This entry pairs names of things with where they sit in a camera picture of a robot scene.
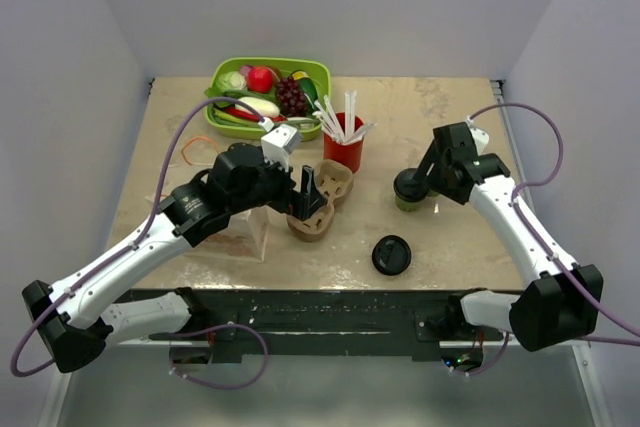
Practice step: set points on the black lid stack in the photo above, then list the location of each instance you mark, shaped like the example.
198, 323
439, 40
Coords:
391, 255

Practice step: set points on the red apple toy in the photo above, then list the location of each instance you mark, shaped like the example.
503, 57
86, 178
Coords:
260, 79

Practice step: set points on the green plastic bin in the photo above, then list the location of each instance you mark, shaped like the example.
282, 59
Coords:
281, 68

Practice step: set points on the red chili toy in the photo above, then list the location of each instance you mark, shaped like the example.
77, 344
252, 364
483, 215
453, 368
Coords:
247, 116

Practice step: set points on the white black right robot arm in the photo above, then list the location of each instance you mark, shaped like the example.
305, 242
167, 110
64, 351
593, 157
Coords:
556, 303

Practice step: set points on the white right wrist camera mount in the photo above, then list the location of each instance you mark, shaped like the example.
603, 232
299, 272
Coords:
481, 137

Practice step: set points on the dark grape bunch toy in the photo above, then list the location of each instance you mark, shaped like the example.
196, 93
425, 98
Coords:
291, 98

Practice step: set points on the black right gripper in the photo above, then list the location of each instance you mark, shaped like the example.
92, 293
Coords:
432, 179

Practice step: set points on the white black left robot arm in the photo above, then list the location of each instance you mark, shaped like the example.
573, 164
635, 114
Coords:
78, 317

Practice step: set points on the white radish toy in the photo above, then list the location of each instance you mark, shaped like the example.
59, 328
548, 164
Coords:
254, 106

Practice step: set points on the black coffee lid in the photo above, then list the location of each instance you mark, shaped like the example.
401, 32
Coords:
405, 188

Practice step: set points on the paper bag orange handles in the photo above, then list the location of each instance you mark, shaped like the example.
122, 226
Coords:
245, 237

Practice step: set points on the green cucumber toy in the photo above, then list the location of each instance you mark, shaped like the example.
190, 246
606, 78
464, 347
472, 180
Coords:
307, 86

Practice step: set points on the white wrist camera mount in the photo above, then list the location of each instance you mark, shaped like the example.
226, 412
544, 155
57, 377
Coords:
278, 145
481, 137

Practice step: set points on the red ribbed cup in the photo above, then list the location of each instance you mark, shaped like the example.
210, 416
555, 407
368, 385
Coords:
347, 155

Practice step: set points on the green cabbage toy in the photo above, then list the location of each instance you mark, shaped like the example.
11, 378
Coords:
231, 81

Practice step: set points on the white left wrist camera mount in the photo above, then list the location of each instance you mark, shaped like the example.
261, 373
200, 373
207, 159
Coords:
278, 145

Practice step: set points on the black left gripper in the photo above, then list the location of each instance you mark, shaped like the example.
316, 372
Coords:
307, 200

